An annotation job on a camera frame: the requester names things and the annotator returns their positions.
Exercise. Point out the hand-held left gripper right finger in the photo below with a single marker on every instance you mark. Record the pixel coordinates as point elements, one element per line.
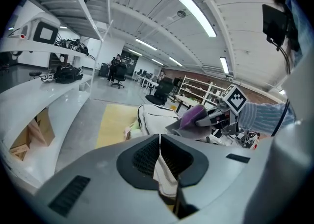
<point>189,166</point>

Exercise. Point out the black chest-mounted monitor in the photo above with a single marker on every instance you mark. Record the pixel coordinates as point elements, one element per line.
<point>274,24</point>

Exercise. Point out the purple cloth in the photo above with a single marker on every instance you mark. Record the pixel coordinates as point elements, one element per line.
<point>192,116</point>

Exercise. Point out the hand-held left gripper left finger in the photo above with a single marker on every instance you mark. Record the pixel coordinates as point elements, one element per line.
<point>137,164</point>

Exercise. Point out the black office chair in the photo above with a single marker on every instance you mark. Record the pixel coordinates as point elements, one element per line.
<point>160,92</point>
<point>120,77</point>

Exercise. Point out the black bag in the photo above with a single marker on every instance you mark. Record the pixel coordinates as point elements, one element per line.
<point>67,74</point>

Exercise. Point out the white machine with dark screen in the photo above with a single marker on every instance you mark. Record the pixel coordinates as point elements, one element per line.
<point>43,32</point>

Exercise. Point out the brown cardboard box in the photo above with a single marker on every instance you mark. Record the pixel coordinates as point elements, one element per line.
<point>43,130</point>

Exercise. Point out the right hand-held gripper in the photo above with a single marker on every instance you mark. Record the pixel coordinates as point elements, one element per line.
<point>234,99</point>

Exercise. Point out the yellow floor mat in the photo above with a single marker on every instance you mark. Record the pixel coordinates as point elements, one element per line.
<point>115,125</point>

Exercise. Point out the person's striped shirt torso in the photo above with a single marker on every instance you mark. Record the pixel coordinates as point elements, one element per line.
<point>298,27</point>

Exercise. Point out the person's right forearm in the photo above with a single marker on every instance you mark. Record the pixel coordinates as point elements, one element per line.
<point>262,117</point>

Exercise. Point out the pile of black equipment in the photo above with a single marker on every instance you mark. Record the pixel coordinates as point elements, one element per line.
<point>76,47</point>

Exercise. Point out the pink plush toy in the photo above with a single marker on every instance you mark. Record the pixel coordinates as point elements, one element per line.
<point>131,132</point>

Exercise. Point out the spare grey gripper device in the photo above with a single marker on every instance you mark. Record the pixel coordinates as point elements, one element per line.
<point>45,77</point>

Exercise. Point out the white metal shelving unit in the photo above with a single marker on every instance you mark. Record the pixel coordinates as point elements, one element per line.
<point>41,95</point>

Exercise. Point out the white backpack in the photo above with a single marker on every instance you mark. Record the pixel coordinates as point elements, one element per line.
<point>157,117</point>

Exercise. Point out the white open storage rack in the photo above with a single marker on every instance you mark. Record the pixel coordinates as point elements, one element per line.
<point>198,89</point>

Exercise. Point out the long ceiling light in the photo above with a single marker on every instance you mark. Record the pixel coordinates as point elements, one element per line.
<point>146,44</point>
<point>282,92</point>
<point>197,15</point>
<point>224,65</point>

